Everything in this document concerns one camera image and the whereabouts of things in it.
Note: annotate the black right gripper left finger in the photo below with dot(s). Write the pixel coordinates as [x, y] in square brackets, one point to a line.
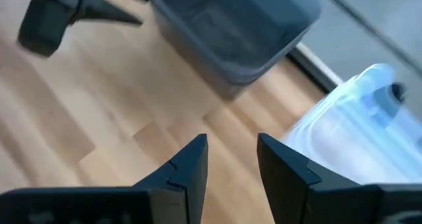
[179, 184]

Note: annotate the black aluminium frame rail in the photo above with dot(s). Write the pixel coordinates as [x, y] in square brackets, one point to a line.
[313, 70]

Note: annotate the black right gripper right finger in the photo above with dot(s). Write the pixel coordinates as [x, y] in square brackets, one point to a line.
[290, 184]

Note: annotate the grey translucent plastic basket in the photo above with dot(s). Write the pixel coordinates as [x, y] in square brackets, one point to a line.
[204, 69]
[237, 29]

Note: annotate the clear plastic basket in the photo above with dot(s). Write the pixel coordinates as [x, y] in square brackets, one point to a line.
[313, 131]
[346, 145]

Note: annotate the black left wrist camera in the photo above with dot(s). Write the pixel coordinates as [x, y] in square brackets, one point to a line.
[43, 28]

